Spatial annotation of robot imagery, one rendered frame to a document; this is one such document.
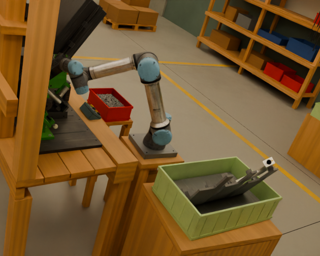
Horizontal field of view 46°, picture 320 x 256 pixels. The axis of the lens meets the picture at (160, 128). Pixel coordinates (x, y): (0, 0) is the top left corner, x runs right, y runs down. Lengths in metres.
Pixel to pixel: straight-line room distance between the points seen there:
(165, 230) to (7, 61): 1.17
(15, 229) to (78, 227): 0.93
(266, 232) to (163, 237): 0.60
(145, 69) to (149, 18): 6.88
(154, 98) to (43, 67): 0.71
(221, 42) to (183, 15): 2.24
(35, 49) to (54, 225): 1.69
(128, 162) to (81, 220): 1.01
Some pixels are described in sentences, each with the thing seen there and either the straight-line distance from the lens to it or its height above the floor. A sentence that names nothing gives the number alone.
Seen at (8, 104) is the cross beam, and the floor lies 1.25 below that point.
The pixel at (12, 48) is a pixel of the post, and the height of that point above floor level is 1.40.
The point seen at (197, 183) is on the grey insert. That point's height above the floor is 0.85.
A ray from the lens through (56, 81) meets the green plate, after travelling 2.43.
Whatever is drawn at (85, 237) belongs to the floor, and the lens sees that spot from 2.93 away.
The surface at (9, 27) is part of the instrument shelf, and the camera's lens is 1.86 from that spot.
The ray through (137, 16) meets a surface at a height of 0.32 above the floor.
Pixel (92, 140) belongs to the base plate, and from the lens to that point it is 2.28.
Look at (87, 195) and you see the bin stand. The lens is 3.08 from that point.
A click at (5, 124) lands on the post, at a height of 0.97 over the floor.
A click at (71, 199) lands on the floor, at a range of 3.22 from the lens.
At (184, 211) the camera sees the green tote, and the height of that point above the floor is 0.89.
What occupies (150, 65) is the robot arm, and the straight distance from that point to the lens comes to 2.00.
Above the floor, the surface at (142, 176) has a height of 0.75.
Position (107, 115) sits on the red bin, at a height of 0.86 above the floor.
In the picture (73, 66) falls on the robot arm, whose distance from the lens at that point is 2.04.
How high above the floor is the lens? 2.09
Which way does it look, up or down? 27 degrees down
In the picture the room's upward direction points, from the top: 17 degrees clockwise
